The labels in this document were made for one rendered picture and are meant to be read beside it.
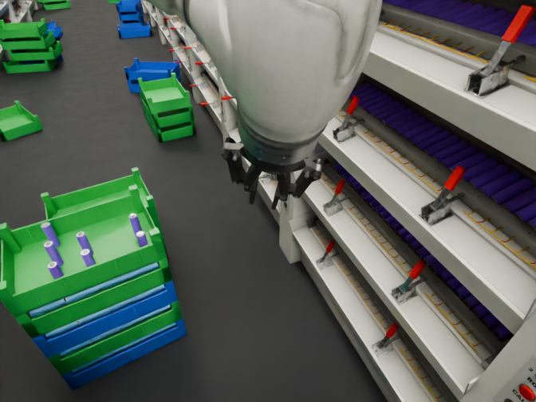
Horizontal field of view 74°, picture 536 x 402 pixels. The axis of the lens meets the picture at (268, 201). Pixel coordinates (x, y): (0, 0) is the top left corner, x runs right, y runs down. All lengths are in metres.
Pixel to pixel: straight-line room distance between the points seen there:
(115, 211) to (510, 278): 0.82
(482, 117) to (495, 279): 0.21
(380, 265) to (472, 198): 0.26
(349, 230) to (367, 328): 0.24
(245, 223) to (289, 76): 1.14
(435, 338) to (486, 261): 0.20
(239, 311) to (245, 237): 0.31
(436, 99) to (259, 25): 0.34
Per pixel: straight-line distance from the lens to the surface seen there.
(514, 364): 0.57
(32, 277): 0.91
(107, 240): 0.92
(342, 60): 0.24
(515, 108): 0.47
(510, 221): 0.58
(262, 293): 1.14
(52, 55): 3.25
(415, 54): 0.59
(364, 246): 0.80
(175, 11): 0.35
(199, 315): 1.11
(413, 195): 0.63
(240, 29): 0.24
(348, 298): 0.95
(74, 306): 0.87
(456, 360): 0.70
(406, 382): 0.88
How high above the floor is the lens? 0.92
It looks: 39 degrees down
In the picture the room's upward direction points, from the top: straight up
